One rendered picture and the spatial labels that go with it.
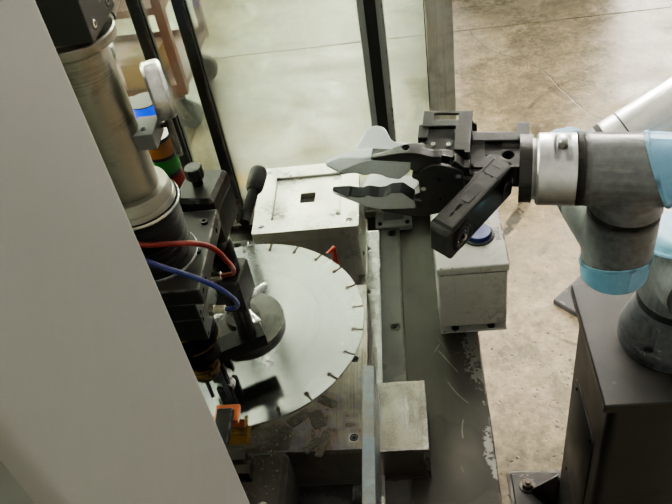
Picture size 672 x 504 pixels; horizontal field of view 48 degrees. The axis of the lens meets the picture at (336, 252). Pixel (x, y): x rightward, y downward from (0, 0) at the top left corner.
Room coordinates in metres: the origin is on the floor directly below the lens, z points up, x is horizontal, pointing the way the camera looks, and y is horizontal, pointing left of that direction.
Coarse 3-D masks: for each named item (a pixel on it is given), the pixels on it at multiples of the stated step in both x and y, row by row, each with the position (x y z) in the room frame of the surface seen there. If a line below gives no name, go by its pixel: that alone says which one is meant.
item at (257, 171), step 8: (256, 168) 0.69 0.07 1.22; (264, 168) 0.69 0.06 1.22; (248, 176) 0.69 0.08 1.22; (256, 176) 0.68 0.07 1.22; (264, 176) 0.68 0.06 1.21; (248, 184) 0.67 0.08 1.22; (256, 184) 0.67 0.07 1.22; (264, 184) 0.68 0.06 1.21; (248, 192) 0.66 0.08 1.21; (256, 192) 0.66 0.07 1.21; (248, 200) 0.65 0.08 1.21; (248, 208) 0.64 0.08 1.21; (240, 216) 0.63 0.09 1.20; (248, 216) 0.63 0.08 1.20; (248, 224) 0.63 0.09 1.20
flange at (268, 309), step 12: (252, 300) 0.75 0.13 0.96; (264, 300) 0.75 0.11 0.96; (276, 300) 0.74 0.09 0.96; (264, 312) 0.72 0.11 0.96; (276, 312) 0.72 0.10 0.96; (228, 324) 0.70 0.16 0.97; (264, 324) 0.70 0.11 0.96; (276, 324) 0.70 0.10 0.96; (276, 336) 0.68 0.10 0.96; (264, 348) 0.67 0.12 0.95
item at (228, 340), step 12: (240, 312) 0.63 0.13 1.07; (240, 324) 0.63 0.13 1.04; (252, 324) 0.64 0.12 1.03; (228, 336) 0.64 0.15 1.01; (240, 336) 0.63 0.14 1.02; (252, 336) 0.63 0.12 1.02; (264, 336) 0.63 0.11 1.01; (228, 348) 0.62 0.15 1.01; (240, 348) 0.62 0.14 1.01; (252, 348) 0.63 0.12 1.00; (228, 360) 0.62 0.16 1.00
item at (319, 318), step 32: (256, 256) 0.85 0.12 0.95; (288, 256) 0.84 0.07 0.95; (288, 288) 0.77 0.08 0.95; (320, 288) 0.76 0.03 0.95; (352, 288) 0.75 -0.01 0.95; (288, 320) 0.71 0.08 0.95; (320, 320) 0.70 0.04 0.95; (352, 320) 0.69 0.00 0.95; (288, 352) 0.65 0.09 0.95; (320, 352) 0.64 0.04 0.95; (352, 352) 0.63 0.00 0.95; (256, 384) 0.61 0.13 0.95; (288, 384) 0.60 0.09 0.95; (320, 384) 0.59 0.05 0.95; (256, 416) 0.56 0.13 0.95
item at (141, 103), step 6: (138, 96) 1.02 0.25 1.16; (144, 96) 1.01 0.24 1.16; (132, 102) 1.00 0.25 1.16; (138, 102) 1.00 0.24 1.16; (144, 102) 1.00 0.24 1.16; (150, 102) 0.99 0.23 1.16; (138, 108) 0.98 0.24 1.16; (144, 108) 0.98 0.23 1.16; (150, 108) 0.98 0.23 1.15; (138, 114) 0.98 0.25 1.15; (144, 114) 0.98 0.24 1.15; (150, 114) 0.98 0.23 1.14
